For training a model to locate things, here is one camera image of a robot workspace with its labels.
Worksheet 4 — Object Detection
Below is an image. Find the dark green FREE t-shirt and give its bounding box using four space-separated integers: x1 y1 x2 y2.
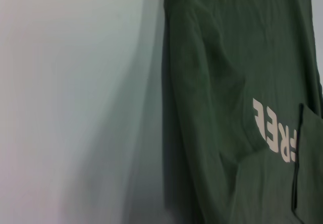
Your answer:
161 0 323 224

